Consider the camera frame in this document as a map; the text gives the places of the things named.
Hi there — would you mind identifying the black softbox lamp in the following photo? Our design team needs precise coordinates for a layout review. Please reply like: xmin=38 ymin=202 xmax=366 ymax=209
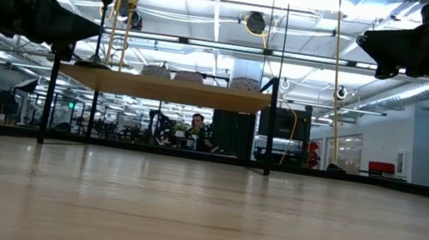
xmin=11 ymin=74 xmax=39 ymax=97

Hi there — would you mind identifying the wooden shelf with black legs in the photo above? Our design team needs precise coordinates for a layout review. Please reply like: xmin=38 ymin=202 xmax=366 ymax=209
xmin=36 ymin=42 xmax=287 ymax=178

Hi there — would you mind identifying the red seat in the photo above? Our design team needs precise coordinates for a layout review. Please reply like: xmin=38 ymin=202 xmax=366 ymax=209
xmin=367 ymin=159 xmax=397 ymax=177

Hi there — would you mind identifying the red background object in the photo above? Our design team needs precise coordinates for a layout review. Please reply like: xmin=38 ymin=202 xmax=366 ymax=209
xmin=306 ymin=140 xmax=322 ymax=170

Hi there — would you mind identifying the person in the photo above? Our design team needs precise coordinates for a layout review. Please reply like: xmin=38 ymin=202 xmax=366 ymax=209
xmin=186 ymin=112 xmax=220 ymax=153

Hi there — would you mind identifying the black cabinet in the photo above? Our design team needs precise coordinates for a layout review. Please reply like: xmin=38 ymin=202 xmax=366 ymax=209
xmin=207 ymin=108 xmax=259 ymax=160

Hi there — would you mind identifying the black ceiling cable reel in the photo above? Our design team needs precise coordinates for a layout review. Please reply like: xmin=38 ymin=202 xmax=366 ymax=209
xmin=244 ymin=9 xmax=269 ymax=36
xmin=128 ymin=9 xmax=146 ymax=32

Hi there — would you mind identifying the black aluminium table frame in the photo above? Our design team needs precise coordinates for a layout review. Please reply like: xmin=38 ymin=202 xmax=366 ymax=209
xmin=0 ymin=122 xmax=429 ymax=201

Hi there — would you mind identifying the black wall screen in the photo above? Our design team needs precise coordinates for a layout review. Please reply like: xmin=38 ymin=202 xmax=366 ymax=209
xmin=257 ymin=104 xmax=314 ymax=143

